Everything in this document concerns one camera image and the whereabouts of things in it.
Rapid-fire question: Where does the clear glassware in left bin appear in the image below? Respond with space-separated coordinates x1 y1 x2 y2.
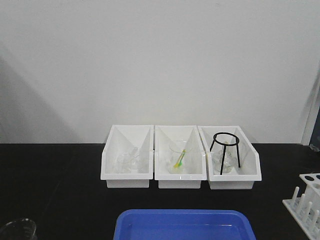
114 146 149 174

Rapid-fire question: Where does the left white storage bin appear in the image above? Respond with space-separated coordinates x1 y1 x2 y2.
100 125 154 189

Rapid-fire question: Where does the black wire tripod stand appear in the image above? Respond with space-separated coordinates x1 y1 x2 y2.
209 132 241 176

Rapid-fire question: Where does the clear glass beaker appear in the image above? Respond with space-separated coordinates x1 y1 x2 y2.
0 218 38 240

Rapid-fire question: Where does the blue plastic tray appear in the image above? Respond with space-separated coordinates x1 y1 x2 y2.
113 209 256 240

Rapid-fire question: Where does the clear beaker in middle bin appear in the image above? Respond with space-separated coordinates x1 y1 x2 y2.
168 140 191 175

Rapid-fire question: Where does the middle white storage bin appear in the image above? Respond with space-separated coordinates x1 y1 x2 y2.
154 125 207 189

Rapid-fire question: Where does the yellow green plastic spoon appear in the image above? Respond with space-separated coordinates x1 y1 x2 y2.
173 149 186 168

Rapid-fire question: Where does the white test tube rack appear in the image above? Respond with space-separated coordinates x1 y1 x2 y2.
282 173 320 240

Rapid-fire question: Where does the right white storage bin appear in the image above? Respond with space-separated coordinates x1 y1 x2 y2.
197 125 262 190

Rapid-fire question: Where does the white storage bin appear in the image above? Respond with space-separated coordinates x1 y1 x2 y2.
197 125 262 190
100 125 154 189
154 125 207 189

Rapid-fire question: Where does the clear flask in right bin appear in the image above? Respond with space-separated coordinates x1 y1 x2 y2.
211 141 238 175

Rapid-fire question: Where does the grey pegboard drying rack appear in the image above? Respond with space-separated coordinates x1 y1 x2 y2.
309 116 320 152

